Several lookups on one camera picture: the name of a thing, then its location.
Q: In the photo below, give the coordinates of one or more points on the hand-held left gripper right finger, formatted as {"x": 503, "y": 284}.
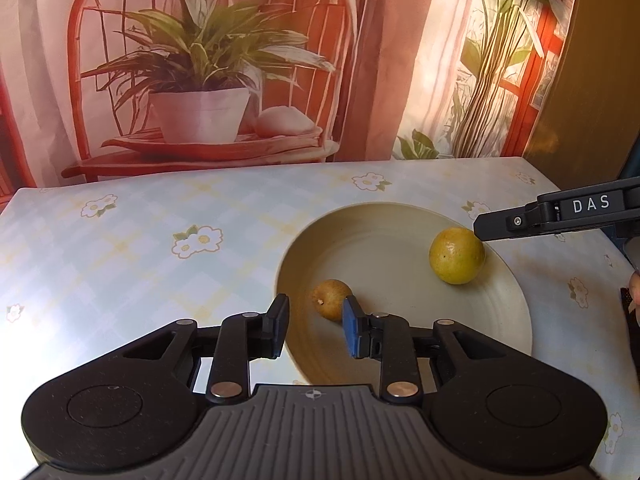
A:
{"x": 352, "y": 330}

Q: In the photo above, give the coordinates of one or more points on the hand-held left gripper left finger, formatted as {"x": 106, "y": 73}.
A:
{"x": 278, "y": 327}

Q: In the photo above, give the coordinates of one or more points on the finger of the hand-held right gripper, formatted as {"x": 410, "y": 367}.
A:
{"x": 505, "y": 222}

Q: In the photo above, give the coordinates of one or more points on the small tan longan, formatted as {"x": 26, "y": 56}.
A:
{"x": 327, "y": 300}

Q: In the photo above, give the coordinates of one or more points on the beige ceramic plate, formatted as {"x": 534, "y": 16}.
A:
{"x": 400, "y": 310}

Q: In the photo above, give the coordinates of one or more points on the yellow-green lime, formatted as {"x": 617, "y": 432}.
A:
{"x": 455, "y": 260}

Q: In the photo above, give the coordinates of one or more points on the person's right hand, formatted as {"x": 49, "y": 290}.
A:
{"x": 635, "y": 292}

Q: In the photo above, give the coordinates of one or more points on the black dotted fabric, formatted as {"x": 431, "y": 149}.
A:
{"x": 625, "y": 305}

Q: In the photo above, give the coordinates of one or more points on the yellow-brown wooden panel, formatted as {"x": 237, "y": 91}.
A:
{"x": 600, "y": 85}

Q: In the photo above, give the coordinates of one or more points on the printed plant backdrop cloth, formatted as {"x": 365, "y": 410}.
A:
{"x": 400, "y": 60}

